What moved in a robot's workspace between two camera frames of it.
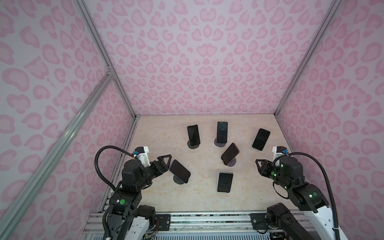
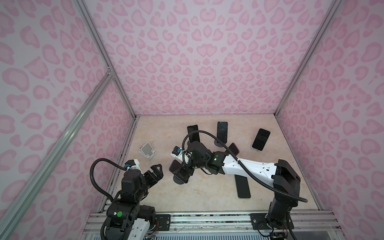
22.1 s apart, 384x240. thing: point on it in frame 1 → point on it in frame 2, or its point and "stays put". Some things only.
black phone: (179, 171) stays put
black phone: (225, 182) → (243, 190)
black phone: (222, 132) stays put
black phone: (261, 139) stays put
